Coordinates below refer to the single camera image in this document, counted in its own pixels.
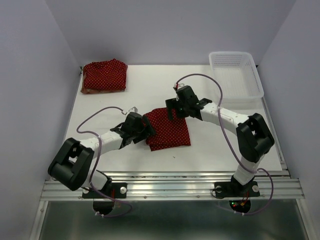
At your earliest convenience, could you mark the red plaid skirt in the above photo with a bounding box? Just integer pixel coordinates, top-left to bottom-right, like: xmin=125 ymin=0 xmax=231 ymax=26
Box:
xmin=80 ymin=87 xmax=125 ymax=95

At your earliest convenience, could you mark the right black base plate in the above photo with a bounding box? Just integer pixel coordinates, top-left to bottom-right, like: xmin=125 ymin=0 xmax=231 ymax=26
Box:
xmin=211 ymin=181 xmax=260 ymax=199

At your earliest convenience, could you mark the red polka dot skirt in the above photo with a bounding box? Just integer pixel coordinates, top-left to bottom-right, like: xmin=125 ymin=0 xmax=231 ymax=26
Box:
xmin=145 ymin=107 xmax=191 ymax=151
xmin=81 ymin=58 xmax=128 ymax=90

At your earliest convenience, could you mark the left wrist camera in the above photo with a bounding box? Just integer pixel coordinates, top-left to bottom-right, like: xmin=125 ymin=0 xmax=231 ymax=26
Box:
xmin=121 ymin=106 xmax=138 ymax=116

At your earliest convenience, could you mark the white plastic basket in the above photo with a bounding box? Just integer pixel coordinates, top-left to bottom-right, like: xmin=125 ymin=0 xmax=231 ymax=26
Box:
xmin=208 ymin=51 xmax=264 ymax=104

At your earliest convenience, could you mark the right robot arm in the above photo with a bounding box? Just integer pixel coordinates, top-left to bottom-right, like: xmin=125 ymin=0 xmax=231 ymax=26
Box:
xmin=165 ymin=85 xmax=275 ymax=195

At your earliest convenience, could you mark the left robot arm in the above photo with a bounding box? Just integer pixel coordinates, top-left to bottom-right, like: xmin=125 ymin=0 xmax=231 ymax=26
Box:
xmin=47 ymin=112 xmax=156 ymax=199

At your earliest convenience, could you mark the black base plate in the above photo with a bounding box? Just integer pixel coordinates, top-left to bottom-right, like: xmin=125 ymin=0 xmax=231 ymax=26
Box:
xmin=82 ymin=182 xmax=128 ymax=199
xmin=211 ymin=181 xmax=260 ymax=199

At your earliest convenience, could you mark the aluminium mounting rail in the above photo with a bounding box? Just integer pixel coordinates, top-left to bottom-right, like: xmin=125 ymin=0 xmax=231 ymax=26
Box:
xmin=41 ymin=171 xmax=306 ymax=201

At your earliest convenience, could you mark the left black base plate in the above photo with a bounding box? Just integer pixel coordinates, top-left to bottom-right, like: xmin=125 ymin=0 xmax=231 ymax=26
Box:
xmin=82 ymin=182 xmax=128 ymax=199

